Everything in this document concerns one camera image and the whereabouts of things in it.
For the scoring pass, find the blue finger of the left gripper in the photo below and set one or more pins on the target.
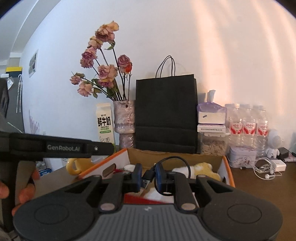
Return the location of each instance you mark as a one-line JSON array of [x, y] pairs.
[[29, 147]]

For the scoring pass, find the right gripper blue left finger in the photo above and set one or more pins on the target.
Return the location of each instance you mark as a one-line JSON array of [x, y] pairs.
[[137, 178]]

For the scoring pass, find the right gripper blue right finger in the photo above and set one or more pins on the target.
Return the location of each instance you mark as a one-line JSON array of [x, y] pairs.
[[160, 181]]

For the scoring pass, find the white yellow plush toy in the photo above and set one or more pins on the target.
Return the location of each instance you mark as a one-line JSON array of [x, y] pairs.
[[199, 169]]

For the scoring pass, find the white tissue cloth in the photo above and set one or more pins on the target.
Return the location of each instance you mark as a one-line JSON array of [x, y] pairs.
[[153, 195]]

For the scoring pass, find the red fabric rose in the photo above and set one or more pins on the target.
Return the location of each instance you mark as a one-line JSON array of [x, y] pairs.
[[118, 170]]

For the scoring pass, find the white round lid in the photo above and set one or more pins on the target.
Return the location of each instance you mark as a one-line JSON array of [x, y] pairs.
[[129, 167]]

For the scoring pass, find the white milk carton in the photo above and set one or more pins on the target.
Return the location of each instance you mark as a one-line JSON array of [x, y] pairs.
[[105, 123]]

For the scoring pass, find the yellow ceramic mug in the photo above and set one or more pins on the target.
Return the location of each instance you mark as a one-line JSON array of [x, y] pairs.
[[75, 166]]

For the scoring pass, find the red cardboard box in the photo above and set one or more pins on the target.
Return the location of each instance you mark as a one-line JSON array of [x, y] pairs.
[[189, 194]]

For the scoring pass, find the clear seed container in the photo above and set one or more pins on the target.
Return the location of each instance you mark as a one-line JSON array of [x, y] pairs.
[[213, 144]]

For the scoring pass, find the black paper bag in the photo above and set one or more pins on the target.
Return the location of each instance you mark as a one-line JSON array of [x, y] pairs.
[[166, 112]]

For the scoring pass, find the purple textured vase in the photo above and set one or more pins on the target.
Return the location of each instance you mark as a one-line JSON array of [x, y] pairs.
[[124, 120]]

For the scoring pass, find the white flat box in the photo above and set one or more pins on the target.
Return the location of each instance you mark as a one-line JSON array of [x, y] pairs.
[[206, 128]]

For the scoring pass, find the white printed tin box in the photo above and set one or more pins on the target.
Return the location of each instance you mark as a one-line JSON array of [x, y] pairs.
[[242, 156]]

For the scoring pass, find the water bottle left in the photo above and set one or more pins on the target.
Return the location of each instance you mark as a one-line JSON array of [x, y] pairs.
[[235, 119]]

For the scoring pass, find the water bottle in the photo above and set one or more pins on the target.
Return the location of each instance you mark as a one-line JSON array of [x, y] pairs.
[[235, 119], [249, 126], [261, 130]]

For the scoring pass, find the dried pink rose bouquet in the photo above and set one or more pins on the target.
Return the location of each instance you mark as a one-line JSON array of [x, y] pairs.
[[112, 73]]

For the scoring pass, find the white earphones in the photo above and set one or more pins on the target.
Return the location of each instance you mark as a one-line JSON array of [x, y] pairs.
[[266, 171]]

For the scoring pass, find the water bottle middle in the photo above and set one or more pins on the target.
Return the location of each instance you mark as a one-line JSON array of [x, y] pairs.
[[249, 126]]

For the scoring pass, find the water bottle right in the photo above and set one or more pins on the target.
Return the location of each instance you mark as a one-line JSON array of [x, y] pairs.
[[261, 130]]

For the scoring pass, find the white charger block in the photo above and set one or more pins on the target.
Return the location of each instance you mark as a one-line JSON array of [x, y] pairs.
[[278, 165]]

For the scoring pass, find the white robot figurine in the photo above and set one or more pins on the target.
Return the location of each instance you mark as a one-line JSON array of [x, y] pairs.
[[274, 142]]

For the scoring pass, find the black power adapter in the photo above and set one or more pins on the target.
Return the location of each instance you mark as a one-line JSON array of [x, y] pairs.
[[283, 153]]

